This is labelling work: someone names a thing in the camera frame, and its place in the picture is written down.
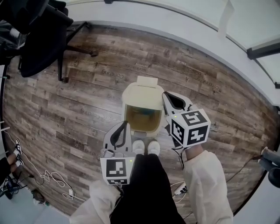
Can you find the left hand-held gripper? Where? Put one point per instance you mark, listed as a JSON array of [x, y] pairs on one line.
[[116, 168]]

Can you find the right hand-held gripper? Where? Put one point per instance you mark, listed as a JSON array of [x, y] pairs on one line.
[[190, 129]]

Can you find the cream plastic trash bin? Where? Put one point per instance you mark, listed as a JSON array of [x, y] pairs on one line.
[[143, 134]]

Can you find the white plastic container lid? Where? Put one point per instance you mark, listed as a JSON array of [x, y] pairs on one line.
[[142, 96]]

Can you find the person's right forearm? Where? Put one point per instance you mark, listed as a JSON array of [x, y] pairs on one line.
[[203, 181]]

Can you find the person's left forearm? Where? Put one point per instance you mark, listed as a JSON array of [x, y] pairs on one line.
[[96, 203]]

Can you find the person's white left shoe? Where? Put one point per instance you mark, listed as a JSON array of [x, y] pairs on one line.
[[138, 147]]

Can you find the person's white shoe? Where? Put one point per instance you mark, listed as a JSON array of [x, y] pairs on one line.
[[138, 147], [153, 147]]

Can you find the person's white right shoe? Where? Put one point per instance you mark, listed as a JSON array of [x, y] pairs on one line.
[[153, 147]]

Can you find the person's legs in black trousers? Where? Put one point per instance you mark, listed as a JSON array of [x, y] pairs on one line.
[[148, 188]]

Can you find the white power adapter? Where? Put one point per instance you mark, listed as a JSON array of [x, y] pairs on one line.
[[71, 192]]

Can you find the white power strip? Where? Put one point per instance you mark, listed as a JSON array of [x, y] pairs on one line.
[[182, 189]]

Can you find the black framed window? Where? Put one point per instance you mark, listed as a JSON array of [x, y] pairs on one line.
[[262, 49]]

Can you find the black padded office chair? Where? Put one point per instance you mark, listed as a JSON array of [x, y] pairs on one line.
[[43, 48]]

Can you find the black chair wheel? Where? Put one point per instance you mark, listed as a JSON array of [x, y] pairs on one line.
[[275, 177]]

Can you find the grey crumpled cover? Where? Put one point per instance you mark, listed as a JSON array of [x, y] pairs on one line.
[[13, 37]]

